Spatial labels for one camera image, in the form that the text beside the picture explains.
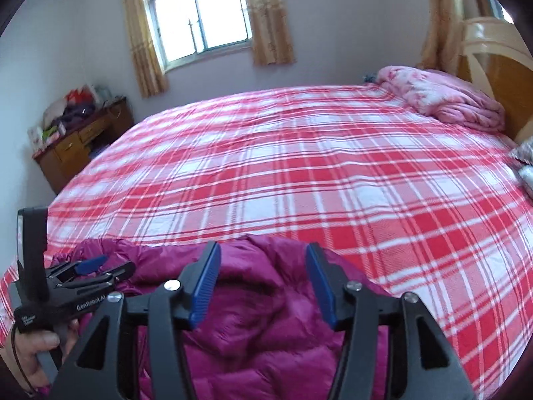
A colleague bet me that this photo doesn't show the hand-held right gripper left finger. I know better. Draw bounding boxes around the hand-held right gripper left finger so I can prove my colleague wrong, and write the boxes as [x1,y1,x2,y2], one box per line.
[50,241,222,400]

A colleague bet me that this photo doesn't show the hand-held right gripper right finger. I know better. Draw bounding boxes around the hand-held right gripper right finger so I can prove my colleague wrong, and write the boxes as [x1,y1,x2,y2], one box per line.
[305,242,477,400]

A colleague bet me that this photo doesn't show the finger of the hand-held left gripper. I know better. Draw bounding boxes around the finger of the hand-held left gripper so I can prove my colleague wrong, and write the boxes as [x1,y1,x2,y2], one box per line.
[52,255,110,278]
[62,262,137,291]

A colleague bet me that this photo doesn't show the magenta puffer jacket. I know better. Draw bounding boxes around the magenta puffer jacket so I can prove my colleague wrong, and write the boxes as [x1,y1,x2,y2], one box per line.
[42,234,394,400]

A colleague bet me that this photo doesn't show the person's left hand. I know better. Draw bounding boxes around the person's left hand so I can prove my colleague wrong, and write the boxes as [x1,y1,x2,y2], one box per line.
[0,320,80,393]

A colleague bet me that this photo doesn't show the brown wooden desk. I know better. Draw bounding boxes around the brown wooden desk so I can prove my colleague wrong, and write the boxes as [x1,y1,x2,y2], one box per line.
[33,97,135,194]

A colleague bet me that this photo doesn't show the white carton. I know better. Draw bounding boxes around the white carton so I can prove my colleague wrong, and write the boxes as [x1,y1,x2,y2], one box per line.
[27,125,44,151]

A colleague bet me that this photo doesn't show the bed with red plaid sheet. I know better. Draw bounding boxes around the bed with red plaid sheet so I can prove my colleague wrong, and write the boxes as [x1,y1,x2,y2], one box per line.
[0,83,533,400]

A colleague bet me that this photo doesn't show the white plastic bag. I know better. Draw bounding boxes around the white plastic bag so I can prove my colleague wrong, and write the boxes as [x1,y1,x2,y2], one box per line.
[44,96,69,122]

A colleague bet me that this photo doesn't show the dark purple cloth pile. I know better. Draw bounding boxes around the dark purple cloth pile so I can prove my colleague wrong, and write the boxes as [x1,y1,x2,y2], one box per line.
[62,104,96,126]

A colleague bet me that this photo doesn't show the red and white gift bag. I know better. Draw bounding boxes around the red and white gift bag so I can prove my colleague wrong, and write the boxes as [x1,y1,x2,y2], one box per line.
[67,87,91,105]

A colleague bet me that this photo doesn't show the folded pink blanket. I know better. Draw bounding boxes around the folded pink blanket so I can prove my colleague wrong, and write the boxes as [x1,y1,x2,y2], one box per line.
[377,65,506,134]

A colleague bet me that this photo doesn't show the yellow patterned curtain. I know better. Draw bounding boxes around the yellow patterned curtain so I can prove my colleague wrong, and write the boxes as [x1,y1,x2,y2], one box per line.
[121,0,169,98]
[239,0,296,66]

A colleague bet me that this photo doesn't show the grey floral pillow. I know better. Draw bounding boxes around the grey floral pillow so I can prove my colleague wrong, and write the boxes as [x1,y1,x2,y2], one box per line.
[518,162,533,199]

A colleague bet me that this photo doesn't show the striped pillow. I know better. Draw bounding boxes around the striped pillow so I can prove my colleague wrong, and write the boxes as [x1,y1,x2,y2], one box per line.
[510,136,533,163]

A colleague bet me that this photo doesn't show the small sliding window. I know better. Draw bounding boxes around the small sliding window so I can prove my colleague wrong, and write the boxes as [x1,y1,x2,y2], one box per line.
[137,0,253,73]

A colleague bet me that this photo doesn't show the wooden headboard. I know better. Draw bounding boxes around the wooden headboard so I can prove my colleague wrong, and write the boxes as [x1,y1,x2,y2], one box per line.
[456,17,533,144]

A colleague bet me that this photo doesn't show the long pale yellow curtain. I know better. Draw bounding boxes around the long pale yellow curtain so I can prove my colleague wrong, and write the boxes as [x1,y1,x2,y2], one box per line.
[420,0,469,78]

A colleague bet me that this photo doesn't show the large side window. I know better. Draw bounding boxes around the large side window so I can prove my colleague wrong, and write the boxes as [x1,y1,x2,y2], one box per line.
[479,0,515,23]

